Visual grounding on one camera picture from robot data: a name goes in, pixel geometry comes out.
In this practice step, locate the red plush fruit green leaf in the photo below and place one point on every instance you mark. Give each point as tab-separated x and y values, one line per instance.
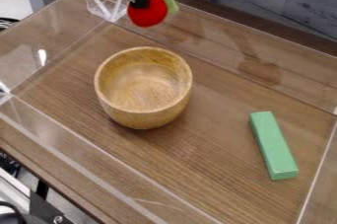
153	14

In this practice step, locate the wooden bowl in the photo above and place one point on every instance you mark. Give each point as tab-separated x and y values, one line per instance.
142	85

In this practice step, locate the green rectangular block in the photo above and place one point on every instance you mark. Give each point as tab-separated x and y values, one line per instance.
277	156

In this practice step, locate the clear acrylic corner bracket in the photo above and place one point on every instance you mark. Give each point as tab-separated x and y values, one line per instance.
110	10

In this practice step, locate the clear acrylic tray wall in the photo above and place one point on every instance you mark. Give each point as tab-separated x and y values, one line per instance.
98	183

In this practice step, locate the black metal bracket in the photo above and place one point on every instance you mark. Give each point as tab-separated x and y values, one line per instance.
42	213

